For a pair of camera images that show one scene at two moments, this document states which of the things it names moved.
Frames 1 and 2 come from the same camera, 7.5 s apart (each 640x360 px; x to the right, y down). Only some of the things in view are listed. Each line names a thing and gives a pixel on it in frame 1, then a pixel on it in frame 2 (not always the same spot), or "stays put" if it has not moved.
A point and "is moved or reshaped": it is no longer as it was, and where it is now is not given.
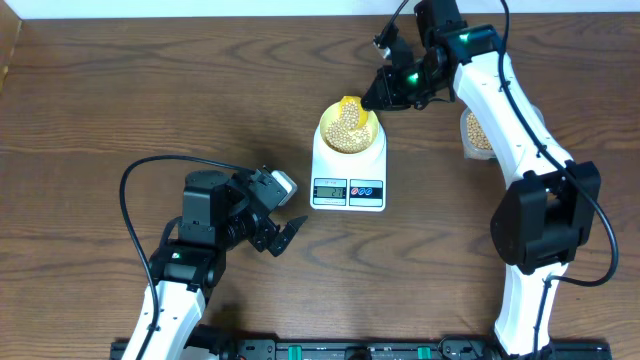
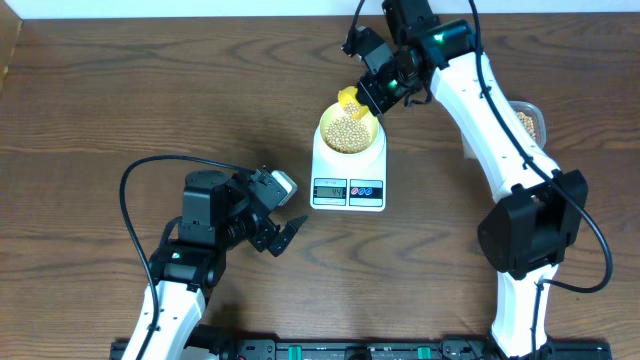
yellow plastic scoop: x=352 y=112 is moved or reshaped
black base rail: x=387 y=350 stays put
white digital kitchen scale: x=349 y=182 stays put
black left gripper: x=265 y=237 stays put
